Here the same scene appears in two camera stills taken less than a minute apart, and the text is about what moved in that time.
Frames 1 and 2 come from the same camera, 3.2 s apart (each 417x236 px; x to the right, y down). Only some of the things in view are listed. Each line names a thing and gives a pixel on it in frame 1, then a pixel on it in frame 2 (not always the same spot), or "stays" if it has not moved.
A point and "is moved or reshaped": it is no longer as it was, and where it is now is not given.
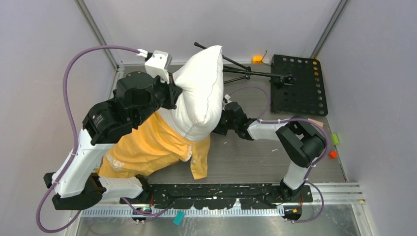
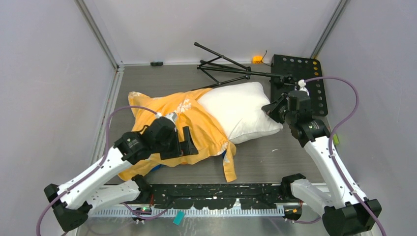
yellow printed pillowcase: [153, 145] is moved or reshaped
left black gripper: [172, 89] → [186, 147]
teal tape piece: [179, 218] stays
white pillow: [198, 103] → [239, 107]
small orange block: [257, 59] stays
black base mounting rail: [208, 196] stays
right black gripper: [219, 129] → [272, 109]
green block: [335, 139] stays
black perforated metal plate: [297, 86] stays
